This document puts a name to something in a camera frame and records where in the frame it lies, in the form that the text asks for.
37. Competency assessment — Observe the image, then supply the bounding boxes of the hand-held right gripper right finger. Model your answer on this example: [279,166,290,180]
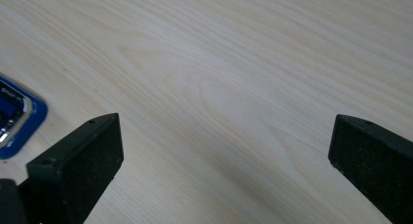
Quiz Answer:
[327,113,413,224]

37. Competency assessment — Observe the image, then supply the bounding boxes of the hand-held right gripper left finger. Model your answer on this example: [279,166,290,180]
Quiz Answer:
[25,112,125,224]

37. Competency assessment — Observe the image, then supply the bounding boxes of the blue stapler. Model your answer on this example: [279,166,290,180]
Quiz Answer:
[0,72,49,161]

